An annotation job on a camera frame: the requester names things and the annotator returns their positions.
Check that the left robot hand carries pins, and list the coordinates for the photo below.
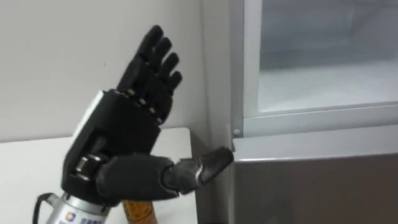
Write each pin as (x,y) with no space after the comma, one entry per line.
(124,124)

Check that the brown glass bottle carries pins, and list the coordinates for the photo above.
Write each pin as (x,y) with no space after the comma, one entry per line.
(138,213)

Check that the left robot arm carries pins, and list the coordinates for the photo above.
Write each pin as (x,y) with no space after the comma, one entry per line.
(77,214)

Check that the grey fridge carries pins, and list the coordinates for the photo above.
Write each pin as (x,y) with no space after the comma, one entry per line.
(311,186)

